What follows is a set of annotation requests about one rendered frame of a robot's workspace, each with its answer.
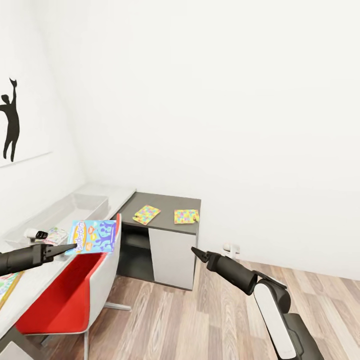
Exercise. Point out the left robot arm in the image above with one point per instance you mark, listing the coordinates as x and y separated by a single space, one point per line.
36 254

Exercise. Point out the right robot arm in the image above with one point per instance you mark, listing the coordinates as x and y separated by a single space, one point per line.
289 335

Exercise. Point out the board game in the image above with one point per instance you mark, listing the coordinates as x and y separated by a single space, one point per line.
7 285
92 236
55 236

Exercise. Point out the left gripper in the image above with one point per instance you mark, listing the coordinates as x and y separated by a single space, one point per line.
33 256

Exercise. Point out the jigsaw puzzle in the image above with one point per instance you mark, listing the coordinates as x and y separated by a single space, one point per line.
146 214
186 216

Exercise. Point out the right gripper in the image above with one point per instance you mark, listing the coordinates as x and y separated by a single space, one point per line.
223 265

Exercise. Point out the toy box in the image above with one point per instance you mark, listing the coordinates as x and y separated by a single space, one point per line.
73 207

